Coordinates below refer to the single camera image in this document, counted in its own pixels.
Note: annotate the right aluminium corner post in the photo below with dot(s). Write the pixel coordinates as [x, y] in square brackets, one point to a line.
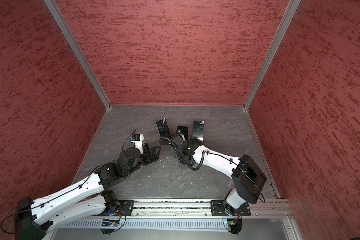
[280, 32]

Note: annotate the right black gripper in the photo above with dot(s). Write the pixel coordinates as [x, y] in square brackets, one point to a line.
[179, 155]

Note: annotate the black phone on wooden stand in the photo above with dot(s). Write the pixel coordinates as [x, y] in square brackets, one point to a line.
[182, 130]

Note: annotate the white slotted cable duct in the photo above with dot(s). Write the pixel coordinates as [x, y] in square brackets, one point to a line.
[213, 225]

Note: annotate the aluminium corner post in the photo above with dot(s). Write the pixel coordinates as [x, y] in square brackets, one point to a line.
[280, 32]
[67, 33]

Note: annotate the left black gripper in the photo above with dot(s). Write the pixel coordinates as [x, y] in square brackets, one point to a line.
[155, 156]

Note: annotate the silver-edged phone with sticker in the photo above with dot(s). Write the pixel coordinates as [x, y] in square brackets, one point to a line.
[198, 132]

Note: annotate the left aluminium corner post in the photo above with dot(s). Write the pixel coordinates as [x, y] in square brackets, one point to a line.
[67, 33]

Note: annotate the purple phone on stand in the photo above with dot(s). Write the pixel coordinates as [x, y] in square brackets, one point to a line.
[163, 128]

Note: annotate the aluminium rail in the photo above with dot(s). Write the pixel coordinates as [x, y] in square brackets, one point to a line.
[172, 208]

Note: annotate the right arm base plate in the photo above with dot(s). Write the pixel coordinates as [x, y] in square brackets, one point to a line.
[221, 208]

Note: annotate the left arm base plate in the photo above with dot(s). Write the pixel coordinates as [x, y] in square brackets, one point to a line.
[124, 207]

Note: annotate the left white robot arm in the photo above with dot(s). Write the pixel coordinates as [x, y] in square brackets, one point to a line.
[90, 196]

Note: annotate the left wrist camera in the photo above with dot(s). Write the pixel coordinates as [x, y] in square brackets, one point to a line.
[137, 141]

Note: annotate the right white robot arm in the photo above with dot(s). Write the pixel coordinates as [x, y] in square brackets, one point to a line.
[248, 178]

